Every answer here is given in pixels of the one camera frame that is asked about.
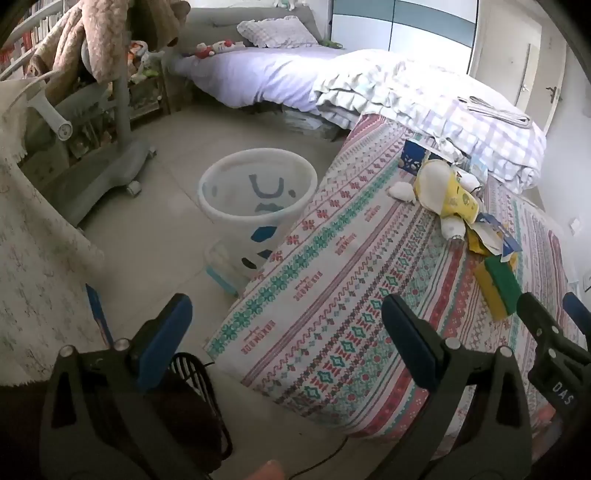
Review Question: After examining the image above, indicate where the black mesh fan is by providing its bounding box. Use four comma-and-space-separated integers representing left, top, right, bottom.
168, 352, 235, 469

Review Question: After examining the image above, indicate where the red white stuffed toy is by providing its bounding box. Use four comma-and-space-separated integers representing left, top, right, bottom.
194, 39, 245, 59

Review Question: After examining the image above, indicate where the crumpled white tissue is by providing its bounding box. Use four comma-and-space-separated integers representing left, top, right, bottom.
390, 181, 417, 203

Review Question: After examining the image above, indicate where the white plastic bottle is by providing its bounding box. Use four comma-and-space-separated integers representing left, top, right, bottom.
438, 216, 465, 244

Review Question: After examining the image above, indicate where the bookshelf with books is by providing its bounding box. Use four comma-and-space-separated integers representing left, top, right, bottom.
0, 0, 68, 81

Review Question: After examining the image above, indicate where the blue white flattened carton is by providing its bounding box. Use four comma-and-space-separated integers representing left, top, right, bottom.
475, 213, 523, 258

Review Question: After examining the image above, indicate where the clear box with blue edge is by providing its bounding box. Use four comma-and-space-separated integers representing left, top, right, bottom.
204, 244, 242, 297

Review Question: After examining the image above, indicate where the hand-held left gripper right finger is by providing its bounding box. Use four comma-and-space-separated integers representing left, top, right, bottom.
381, 294, 537, 480

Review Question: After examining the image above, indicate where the brown plush cloth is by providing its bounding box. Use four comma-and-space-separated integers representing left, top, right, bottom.
131, 0, 191, 48

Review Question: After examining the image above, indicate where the grey rolling chair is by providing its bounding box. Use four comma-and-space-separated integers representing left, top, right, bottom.
25, 44, 158, 228

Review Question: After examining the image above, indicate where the blue patterned box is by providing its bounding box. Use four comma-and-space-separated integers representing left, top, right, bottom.
401, 138, 426, 176

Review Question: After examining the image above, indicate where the yellow paper piece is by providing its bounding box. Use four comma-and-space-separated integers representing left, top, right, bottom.
465, 225, 491, 256

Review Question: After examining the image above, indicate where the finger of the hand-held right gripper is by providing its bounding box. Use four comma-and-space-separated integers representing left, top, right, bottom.
516, 292, 561, 344
562, 292, 591, 354

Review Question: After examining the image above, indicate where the yellow green sponge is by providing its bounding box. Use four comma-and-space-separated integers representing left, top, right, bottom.
475, 254, 521, 322

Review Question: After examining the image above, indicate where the patterned pillow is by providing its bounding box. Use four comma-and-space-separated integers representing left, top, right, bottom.
238, 16, 319, 49

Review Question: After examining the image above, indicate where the folded newspaper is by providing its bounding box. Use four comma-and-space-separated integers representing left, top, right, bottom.
457, 95, 532, 128

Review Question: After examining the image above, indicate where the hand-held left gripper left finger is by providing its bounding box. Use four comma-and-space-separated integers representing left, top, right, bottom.
39, 293, 222, 480

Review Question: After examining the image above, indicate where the pink fuzzy blanket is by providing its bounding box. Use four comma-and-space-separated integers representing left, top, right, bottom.
34, 0, 137, 95

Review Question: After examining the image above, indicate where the yellow packet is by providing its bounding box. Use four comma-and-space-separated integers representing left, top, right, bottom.
413, 159, 482, 221

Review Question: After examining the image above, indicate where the plaid ruffled quilt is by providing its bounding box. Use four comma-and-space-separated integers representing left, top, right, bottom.
314, 48, 548, 195

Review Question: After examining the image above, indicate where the white teal wardrobe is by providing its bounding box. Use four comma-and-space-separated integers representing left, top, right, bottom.
330, 0, 478, 58

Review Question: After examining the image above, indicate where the white plastic trash bin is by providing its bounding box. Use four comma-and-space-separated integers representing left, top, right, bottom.
198, 148, 319, 296

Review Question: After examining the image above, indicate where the black cable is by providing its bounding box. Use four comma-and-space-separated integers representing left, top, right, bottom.
286, 433, 350, 480

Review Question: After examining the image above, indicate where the wooden nightstand with toys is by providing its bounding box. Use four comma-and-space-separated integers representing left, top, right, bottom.
126, 39, 171, 121

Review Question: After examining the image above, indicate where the bed with purple sheet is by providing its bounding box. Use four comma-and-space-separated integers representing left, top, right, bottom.
166, 6, 352, 116

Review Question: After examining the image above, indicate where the white door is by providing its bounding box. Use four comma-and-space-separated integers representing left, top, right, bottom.
468, 0, 568, 136

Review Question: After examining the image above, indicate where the cream patterned cloth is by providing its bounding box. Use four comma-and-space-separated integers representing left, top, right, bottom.
0, 78, 108, 386

